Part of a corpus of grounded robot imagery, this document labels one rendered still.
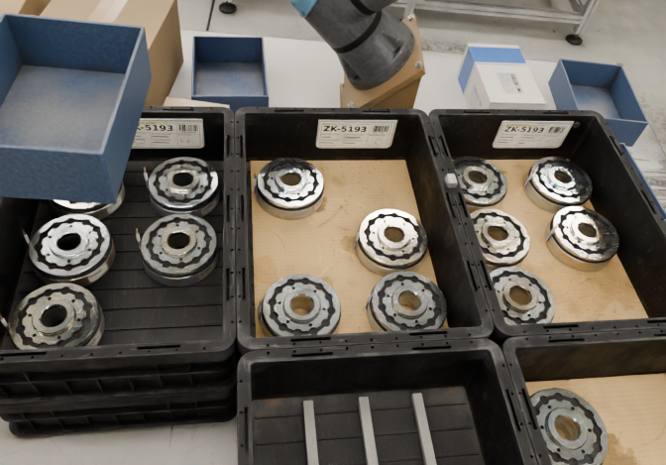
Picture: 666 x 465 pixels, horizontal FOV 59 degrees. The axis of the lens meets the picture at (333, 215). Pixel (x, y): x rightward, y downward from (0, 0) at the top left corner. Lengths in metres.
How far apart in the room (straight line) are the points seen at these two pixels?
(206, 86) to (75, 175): 0.74
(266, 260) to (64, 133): 0.32
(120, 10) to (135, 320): 0.66
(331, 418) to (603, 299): 0.44
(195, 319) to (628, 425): 0.57
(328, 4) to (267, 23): 1.75
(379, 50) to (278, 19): 1.75
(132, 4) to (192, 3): 1.66
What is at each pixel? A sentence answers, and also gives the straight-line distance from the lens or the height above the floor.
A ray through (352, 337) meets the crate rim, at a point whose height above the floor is 0.93.
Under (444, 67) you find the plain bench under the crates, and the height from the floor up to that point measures 0.70.
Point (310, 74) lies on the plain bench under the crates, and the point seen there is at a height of 0.70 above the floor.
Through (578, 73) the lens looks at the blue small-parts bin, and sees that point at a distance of 1.52.
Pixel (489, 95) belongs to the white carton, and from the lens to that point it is 1.26.
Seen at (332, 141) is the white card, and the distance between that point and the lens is 0.94.
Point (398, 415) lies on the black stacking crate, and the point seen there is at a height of 0.83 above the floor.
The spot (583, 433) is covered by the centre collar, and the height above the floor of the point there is 0.87.
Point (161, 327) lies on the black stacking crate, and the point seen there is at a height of 0.83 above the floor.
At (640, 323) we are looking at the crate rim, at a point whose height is 0.93.
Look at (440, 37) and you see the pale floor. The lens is 2.89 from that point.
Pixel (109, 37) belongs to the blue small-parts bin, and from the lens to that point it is 0.73.
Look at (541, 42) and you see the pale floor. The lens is 3.07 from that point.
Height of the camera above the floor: 1.52
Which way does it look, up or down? 50 degrees down
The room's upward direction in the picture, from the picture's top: 10 degrees clockwise
